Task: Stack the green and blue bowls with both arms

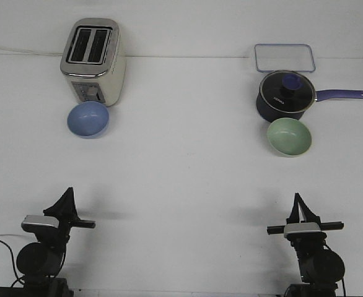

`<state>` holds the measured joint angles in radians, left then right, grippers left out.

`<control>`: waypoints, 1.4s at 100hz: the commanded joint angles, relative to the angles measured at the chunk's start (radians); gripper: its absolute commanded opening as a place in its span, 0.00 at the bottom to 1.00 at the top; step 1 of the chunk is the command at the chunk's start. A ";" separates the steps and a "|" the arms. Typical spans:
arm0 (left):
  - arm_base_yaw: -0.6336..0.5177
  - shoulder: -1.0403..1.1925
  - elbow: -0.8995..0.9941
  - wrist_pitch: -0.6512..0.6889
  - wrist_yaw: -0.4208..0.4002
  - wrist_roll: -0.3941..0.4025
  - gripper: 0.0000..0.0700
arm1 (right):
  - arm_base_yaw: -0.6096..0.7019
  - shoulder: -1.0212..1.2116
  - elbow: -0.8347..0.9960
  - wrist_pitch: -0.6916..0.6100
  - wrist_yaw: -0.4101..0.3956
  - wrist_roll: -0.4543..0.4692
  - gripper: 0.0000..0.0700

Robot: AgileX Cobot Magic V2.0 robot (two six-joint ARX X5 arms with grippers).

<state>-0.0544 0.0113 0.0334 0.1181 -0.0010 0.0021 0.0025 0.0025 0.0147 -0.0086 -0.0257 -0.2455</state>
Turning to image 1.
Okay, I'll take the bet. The dark blue saucepan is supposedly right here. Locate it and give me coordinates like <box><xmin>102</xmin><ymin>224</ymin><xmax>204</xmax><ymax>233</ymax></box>
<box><xmin>256</xmin><ymin>70</ymin><xmax>363</xmax><ymax>123</ymax></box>

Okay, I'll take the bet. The blue bowl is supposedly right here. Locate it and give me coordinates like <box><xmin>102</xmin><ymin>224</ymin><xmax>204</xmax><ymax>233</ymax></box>
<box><xmin>66</xmin><ymin>101</ymin><xmax>110</xmax><ymax>139</ymax></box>

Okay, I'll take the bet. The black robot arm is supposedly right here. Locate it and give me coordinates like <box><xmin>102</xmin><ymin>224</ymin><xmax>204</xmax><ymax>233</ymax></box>
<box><xmin>17</xmin><ymin>187</ymin><xmax>95</xmax><ymax>296</ymax></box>
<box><xmin>266</xmin><ymin>193</ymin><xmax>345</xmax><ymax>296</ymax></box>

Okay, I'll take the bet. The green bowl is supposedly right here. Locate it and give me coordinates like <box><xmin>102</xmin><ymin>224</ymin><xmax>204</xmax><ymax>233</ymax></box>
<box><xmin>266</xmin><ymin>118</ymin><xmax>312</xmax><ymax>157</ymax></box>

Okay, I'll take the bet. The white toaster power cord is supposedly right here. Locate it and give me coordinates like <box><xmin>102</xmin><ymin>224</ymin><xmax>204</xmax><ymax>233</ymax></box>
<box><xmin>0</xmin><ymin>45</ymin><xmax>65</xmax><ymax>57</ymax></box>

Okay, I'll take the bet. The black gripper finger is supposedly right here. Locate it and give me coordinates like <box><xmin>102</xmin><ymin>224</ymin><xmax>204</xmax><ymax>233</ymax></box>
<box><xmin>43</xmin><ymin>187</ymin><xmax>78</xmax><ymax>217</ymax></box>
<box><xmin>299</xmin><ymin>197</ymin><xmax>320</xmax><ymax>223</ymax></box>
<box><xmin>286</xmin><ymin>192</ymin><xmax>300</xmax><ymax>224</ymax></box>

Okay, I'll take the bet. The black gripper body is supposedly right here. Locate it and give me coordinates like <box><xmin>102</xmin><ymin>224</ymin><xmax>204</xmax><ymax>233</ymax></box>
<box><xmin>57</xmin><ymin>215</ymin><xmax>96</xmax><ymax>244</ymax></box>
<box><xmin>266</xmin><ymin>222</ymin><xmax>344</xmax><ymax>246</ymax></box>

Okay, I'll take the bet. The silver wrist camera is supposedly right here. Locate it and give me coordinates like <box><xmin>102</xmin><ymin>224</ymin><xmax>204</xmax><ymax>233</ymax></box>
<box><xmin>284</xmin><ymin>222</ymin><xmax>321</xmax><ymax>238</ymax></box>
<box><xmin>21</xmin><ymin>215</ymin><xmax>59</xmax><ymax>233</ymax></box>

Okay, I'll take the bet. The glass pot lid blue knob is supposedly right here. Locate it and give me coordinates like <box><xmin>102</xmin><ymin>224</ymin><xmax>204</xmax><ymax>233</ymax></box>
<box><xmin>260</xmin><ymin>71</ymin><xmax>315</xmax><ymax>113</ymax></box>

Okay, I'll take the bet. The clear blue-rimmed container lid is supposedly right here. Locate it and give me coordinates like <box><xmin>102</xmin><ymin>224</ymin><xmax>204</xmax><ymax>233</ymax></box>
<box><xmin>253</xmin><ymin>43</ymin><xmax>316</xmax><ymax>73</ymax></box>

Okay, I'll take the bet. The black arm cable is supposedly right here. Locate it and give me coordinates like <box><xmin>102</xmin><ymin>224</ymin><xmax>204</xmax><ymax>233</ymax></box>
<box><xmin>0</xmin><ymin>237</ymin><xmax>26</xmax><ymax>287</ymax></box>
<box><xmin>323</xmin><ymin>243</ymin><xmax>347</xmax><ymax>297</ymax></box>

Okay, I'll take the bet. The silver cream toaster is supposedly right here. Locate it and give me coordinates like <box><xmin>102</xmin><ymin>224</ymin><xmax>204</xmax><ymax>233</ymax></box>
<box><xmin>60</xmin><ymin>18</ymin><xmax>126</xmax><ymax>106</ymax></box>

